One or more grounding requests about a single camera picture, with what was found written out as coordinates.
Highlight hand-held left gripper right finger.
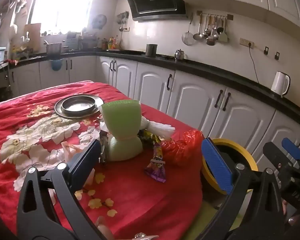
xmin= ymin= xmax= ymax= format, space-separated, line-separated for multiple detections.
xmin=201 ymin=137 xmax=287 ymax=240

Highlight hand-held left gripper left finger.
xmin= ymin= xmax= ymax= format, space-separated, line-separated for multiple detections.
xmin=16 ymin=139 xmax=108 ymax=240

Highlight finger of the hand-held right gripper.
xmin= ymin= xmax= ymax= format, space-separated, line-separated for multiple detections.
xmin=282 ymin=138 xmax=300 ymax=161
xmin=263 ymin=142 xmax=290 ymax=167

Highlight dark snack wrapper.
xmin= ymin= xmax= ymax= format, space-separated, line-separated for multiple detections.
xmin=99 ymin=127 xmax=109 ymax=165

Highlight yellow rimmed trash bin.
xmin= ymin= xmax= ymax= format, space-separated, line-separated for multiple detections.
xmin=201 ymin=138 xmax=259 ymax=195

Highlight red plastic bag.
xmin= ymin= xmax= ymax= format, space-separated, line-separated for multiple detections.
xmin=161 ymin=129 xmax=203 ymax=167

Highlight green foam net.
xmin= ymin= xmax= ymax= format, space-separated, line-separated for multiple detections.
xmin=101 ymin=99 xmax=143 ymax=162

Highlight purple snack wrapper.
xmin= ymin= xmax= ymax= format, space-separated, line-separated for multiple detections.
xmin=140 ymin=129 xmax=167 ymax=182

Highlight translucent plastic wrapper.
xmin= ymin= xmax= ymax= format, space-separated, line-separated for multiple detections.
xmin=95 ymin=216 xmax=115 ymax=240

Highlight clear plastic wrapper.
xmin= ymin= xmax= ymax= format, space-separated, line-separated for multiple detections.
xmin=134 ymin=232 xmax=159 ymax=240

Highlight person's right hand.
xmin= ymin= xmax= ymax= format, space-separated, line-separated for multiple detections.
xmin=281 ymin=199 xmax=300 ymax=227

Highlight yellow-green cloth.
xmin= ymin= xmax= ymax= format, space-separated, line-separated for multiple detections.
xmin=182 ymin=200 xmax=243 ymax=240

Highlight shallow metal bowl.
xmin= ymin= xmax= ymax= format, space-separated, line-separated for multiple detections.
xmin=61 ymin=95 xmax=95 ymax=113

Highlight large metal plate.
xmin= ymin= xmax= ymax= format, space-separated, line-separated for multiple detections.
xmin=54 ymin=94 xmax=104 ymax=118

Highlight red floral blanket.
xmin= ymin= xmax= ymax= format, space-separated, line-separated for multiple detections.
xmin=0 ymin=81 xmax=205 ymax=240

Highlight white electric kettle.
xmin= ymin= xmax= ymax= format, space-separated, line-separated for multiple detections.
xmin=270 ymin=71 xmax=290 ymax=98

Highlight white base cabinets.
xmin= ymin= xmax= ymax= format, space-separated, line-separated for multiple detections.
xmin=9 ymin=55 xmax=300 ymax=170

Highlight blue hanging basket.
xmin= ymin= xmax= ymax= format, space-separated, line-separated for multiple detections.
xmin=50 ymin=58 xmax=63 ymax=71

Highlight black kitchen countertop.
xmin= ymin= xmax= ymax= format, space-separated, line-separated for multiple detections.
xmin=0 ymin=50 xmax=300 ymax=119

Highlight steel cooking pot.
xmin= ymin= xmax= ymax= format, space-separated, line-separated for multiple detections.
xmin=44 ymin=40 xmax=63 ymax=55

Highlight dark steel ladle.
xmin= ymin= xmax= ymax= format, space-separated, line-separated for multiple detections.
xmin=206 ymin=17 xmax=215 ymax=46

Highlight wooden cutting board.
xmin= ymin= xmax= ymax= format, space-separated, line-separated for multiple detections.
xmin=24 ymin=23 xmax=42 ymax=43

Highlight kitchen window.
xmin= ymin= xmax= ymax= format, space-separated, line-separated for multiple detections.
xmin=27 ymin=0 xmax=98 ymax=34

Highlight black range hood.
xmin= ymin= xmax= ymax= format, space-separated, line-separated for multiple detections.
xmin=122 ymin=0 xmax=187 ymax=22

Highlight wall power outlet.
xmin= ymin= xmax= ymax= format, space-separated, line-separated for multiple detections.
xmin=239 ymin=38 xmax=255 ymax=48

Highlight wire mesh strainer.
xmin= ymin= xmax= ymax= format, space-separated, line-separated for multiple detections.
xmin=182 ymin=14 xmax=193 ymax=46

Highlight wall utensil rail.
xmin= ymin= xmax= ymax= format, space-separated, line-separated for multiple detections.
xmin=196 ymin=11 xmax=234 ymax=20

